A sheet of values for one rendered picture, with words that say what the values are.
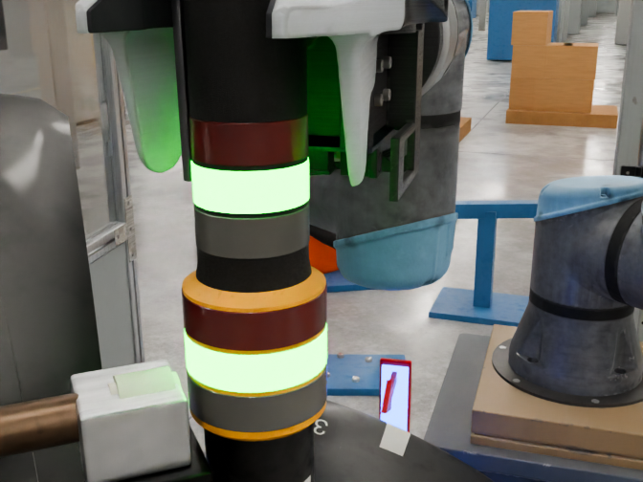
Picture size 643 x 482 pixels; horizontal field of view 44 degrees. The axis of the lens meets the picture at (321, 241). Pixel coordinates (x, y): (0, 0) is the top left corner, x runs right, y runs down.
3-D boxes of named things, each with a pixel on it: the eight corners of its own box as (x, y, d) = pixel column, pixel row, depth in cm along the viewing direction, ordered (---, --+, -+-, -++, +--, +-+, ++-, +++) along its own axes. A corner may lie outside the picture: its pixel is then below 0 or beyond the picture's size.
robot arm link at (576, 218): (568, 266, 99) (580, 159, 95) (671, 296, 89) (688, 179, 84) (506, 286, 92) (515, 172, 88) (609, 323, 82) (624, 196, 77)
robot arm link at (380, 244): (365, 239, 59) (368, 91, 56) (479, 280, 51) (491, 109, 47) (279, 259, 55) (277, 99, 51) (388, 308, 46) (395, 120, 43)
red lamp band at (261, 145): (207, 172, 20) (205, 125, 20) (179, 149, 23) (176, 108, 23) (326, 162, 22) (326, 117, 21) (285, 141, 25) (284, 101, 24)
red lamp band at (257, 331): (203, 362, 21) (200, 321, 21) (169, 306, 25) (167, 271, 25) (349, 337, 23) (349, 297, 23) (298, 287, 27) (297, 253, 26)
